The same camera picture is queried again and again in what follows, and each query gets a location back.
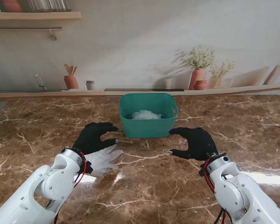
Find wooden wall shelf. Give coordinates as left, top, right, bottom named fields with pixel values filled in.
left=0, top=11, right=82, bottom=21

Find red black right arm cables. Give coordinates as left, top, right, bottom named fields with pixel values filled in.
left=204, top=158, right=234, bottom=224

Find grey mug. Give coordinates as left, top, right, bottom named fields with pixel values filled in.
left=84, top=80, right=96, bottom=91

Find metal wall rail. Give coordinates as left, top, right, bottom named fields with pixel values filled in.
left=0, top=27, right=63, bottom=30

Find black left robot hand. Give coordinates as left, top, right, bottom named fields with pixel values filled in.
left=72, top=122, right=119, bottom=156

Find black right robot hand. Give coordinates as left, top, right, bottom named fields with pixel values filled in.
left=168, top=127, right=219, bottom=161

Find small dried flower bouquet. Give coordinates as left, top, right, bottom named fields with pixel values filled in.
left=210, top=61, right=236, bottom=78

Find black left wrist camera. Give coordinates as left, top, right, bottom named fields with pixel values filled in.
left=84, top=161, right=94, bottom=175

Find teal plastic basket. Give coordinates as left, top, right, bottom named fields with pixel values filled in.
left=119, top=92, right=179, bottom=139

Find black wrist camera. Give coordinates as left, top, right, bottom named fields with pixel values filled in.
left=198, top=164, right=208, bottom=177
left=84, top=161, right=94, bottom=175

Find red black arm cables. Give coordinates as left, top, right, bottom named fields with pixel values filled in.
left=204, top=158, right=234, bottom=224
left=53, top=151, right=87, bottom=224

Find terracotta utensil pot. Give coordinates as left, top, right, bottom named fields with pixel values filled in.
left=63, top=75, right=79, bottom=90

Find pale wooden cutting board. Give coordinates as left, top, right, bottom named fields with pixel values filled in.
left=264, top=61, right=280, bottom=85

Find chrome faucet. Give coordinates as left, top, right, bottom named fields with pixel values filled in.
left=35, top=74, right=48, bottom=91

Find terracotta jar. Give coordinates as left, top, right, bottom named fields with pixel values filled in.
left=2, top=0, right=23, bottom=13

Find row of glass jars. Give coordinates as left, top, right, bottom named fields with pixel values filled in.
left=28, top=0, right=72, bottom=12

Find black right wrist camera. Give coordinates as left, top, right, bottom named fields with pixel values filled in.
left=198, top=164, right=208, bottom=177

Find red black left arm cables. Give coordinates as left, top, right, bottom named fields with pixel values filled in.
left=53, top=151, right=87, bottom=224

